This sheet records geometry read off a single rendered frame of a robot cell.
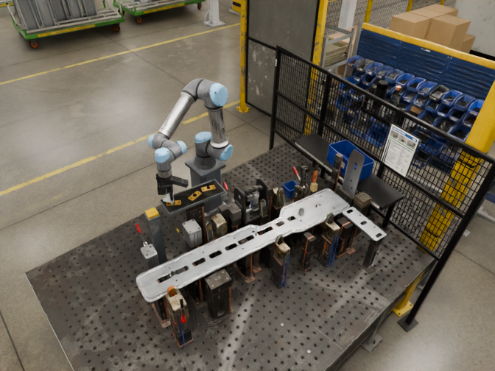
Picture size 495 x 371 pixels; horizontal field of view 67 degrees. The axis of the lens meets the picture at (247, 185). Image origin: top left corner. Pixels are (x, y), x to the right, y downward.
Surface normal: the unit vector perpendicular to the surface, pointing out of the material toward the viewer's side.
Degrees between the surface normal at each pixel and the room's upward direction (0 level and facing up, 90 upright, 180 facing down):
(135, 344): 0
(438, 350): 0
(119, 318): 0
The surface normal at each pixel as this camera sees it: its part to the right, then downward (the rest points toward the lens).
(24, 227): 0.02, -0.76
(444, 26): -0.80, 0.37
